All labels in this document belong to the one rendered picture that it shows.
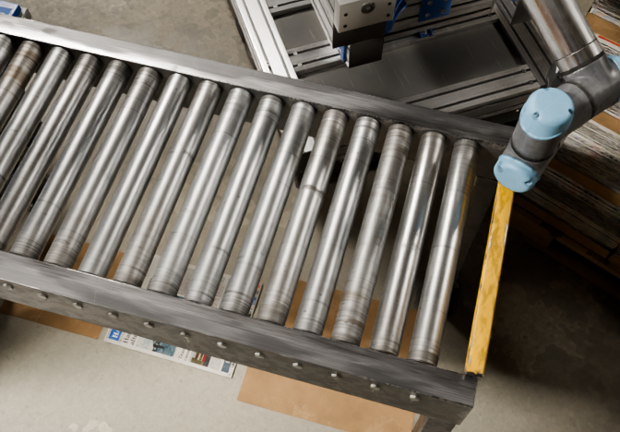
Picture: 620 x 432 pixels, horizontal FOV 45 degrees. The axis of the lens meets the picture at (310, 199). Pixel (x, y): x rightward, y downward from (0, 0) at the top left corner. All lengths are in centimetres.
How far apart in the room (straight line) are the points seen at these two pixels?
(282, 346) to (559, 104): 58
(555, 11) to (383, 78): 104
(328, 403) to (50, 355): 77
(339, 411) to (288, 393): 14
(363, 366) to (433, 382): 11
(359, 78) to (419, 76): 18
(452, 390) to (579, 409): 95
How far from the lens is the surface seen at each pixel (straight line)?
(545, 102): 123
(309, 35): 236
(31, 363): 219
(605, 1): 158
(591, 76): 130
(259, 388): 204
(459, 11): 206
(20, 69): 162
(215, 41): 264
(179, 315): 126
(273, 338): 123
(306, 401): 203
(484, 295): 127
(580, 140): 185
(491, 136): 145
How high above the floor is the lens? 197
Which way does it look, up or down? 61 degrees down
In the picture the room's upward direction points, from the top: straight up
